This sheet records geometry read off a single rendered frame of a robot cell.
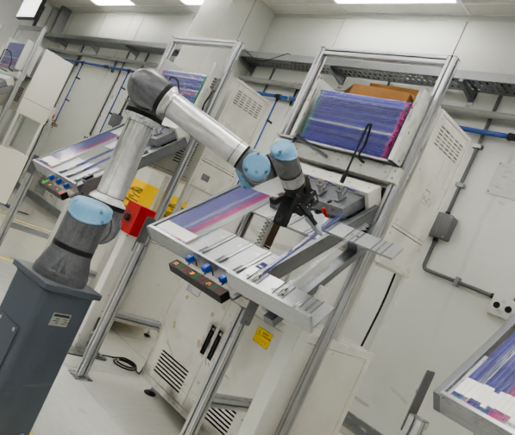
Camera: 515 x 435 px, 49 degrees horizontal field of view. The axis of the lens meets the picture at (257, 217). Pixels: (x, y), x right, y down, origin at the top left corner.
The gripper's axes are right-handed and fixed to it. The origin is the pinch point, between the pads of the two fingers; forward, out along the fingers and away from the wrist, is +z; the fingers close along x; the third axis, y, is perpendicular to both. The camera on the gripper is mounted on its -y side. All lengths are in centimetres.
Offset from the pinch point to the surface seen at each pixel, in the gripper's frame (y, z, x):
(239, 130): 90, 64, 143
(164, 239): -20, 18, 65
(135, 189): 75, 170, 314
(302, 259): 1.4, 21.2, 7.7
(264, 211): 18, 28, 44
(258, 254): -6.8, 17.4, 21.8
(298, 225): 16.8, 25.1, 23.3
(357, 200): 38.6, 24.3, 9.0
